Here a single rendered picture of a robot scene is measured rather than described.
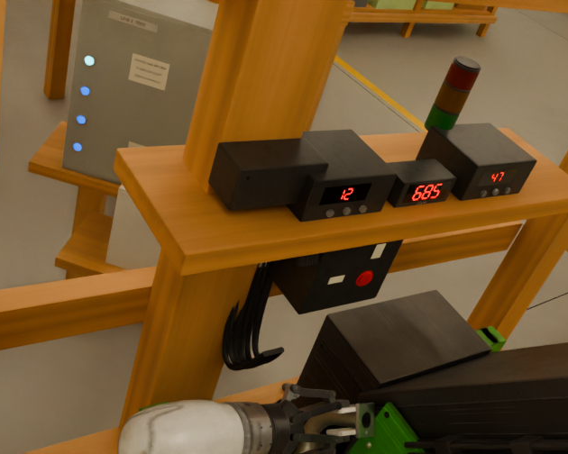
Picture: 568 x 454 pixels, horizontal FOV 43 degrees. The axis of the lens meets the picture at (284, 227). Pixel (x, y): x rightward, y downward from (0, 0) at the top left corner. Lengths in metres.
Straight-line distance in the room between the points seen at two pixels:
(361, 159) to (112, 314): 0.51
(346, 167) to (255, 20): 0.27
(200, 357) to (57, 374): 1.51
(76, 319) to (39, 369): 1.55
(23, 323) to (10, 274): 1.93
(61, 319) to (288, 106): 0.52
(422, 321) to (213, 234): 0.62
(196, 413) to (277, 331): 2.19
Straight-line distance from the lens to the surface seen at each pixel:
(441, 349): 1.44
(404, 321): 1.46
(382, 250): 1.20
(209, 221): 1.00
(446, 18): 7.35
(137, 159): 1.09
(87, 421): 2.68
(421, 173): 1.20
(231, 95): 0.98
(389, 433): 1.24
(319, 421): 1.30
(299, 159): 1.02
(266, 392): 1.70
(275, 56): 0.98
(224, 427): 1.00
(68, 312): 1.25
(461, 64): 1.28
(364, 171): 1.08
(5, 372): 2.80
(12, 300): 1.22
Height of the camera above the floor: 2.12
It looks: 34 degrees down
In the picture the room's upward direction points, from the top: 20 degrees clockwise
